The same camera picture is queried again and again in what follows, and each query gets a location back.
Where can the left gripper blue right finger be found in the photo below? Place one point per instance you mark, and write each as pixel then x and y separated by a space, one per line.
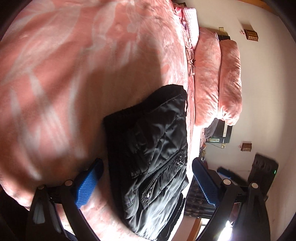
pixel 206 182

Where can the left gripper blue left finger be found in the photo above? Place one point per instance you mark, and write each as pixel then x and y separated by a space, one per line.
pixel 85 184

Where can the black padded pants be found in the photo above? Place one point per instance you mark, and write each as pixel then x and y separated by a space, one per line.
pixel 147 154

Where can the dark patterned curtain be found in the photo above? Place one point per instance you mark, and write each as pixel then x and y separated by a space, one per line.
pixel 196 203

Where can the black headboard with white stripe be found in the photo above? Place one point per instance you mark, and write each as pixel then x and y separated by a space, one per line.
pixel 222 134

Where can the grey pillow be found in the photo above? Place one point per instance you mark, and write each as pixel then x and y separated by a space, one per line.
pixel 209 131

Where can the rolled pink quilt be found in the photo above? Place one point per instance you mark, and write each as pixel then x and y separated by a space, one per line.
pixel 217 80

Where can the pink floral bed blanket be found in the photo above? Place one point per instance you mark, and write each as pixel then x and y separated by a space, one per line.
pixel 65 65

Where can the white folded towel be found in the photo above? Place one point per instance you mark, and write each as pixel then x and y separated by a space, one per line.
pixel 190 17

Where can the brown square wall lamp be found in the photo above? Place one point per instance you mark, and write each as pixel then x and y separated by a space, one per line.
pixel 246 147

